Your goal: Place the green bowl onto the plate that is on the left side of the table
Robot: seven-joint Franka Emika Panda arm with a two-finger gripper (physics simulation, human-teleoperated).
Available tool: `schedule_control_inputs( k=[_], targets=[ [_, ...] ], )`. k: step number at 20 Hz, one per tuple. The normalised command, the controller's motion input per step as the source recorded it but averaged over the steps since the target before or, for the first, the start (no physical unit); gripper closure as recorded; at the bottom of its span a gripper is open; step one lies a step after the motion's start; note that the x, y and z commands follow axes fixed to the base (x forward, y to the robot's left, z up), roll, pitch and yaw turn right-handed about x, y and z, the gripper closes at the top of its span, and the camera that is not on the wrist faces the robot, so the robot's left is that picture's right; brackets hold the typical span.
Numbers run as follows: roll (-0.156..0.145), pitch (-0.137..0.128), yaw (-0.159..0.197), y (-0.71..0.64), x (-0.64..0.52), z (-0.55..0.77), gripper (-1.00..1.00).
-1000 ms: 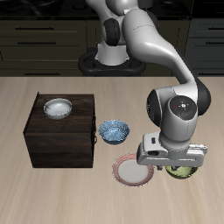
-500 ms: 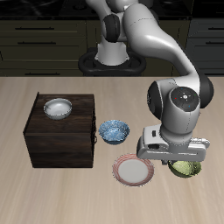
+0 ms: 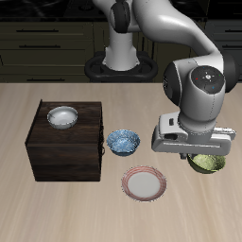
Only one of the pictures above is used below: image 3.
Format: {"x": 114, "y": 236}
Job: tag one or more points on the green bowl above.
{"x": 208, "y": 164}

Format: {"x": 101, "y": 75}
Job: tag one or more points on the red rimmed white plate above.
{"x": 144, "y": 184}

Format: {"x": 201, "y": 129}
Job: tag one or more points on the dark wooden cabinet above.
{"x": 64, "y": 151}

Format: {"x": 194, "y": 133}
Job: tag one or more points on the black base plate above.
{"x": 94, "y": 71}

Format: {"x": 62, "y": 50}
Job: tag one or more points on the white bowl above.
{"x": 62, "y": 117}

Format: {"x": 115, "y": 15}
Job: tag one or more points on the dark kitchen cupboards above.
{"x": 47, "y": 60}

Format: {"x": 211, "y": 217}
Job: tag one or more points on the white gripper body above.
{"x": 201, "y": 147}

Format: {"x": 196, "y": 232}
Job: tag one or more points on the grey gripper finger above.
{"x": 183, "y": 156}

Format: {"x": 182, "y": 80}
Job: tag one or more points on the blue patterned bowl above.
{"x": 123, "y": 142}

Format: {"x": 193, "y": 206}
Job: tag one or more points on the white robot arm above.
{"x": 201, "y": 97}

